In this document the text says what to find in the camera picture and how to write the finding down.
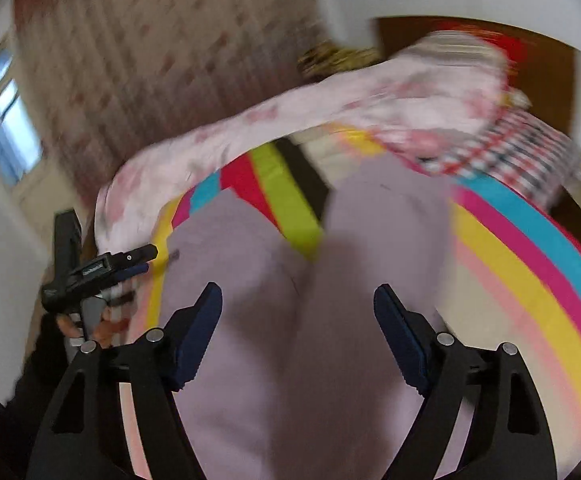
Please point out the window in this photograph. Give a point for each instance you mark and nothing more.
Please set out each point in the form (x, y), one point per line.
(10, 130)

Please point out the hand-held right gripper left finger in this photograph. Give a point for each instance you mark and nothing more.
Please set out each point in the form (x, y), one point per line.
(198, 340)

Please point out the pale striped folded blanket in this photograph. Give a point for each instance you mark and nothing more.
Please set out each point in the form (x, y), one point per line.
(450, 42)

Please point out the red plaid bed sheet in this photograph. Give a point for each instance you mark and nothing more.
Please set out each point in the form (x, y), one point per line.
(520, 145)

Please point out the red pillow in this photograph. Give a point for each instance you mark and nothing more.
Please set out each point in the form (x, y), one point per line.
(515, 50)

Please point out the brown wooden headboard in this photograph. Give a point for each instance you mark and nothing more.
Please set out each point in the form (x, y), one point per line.
(550, 70)

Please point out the floral striped curtain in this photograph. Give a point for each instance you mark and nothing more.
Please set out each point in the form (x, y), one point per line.
(145, 35)

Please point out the lilac pants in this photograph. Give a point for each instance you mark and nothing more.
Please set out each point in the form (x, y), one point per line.
(270, 360)

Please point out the person's left hand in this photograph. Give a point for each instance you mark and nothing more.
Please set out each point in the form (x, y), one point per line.
(108, 327)

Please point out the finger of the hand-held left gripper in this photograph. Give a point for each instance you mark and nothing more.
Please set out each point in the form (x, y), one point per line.
(130, 271)
(133, 256)

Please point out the person's left forearm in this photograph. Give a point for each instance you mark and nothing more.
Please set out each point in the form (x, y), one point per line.
(35, 365)

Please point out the pink floral quilt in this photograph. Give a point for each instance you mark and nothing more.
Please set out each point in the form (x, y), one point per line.
(320, 105)

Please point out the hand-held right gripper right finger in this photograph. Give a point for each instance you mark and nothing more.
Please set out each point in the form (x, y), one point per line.
(400, 340)

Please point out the leopard print cloth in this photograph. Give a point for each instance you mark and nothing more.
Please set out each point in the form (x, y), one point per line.
(330, 60)

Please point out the rainbow striped blanket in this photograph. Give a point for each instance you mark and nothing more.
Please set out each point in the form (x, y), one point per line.
(520, 285)

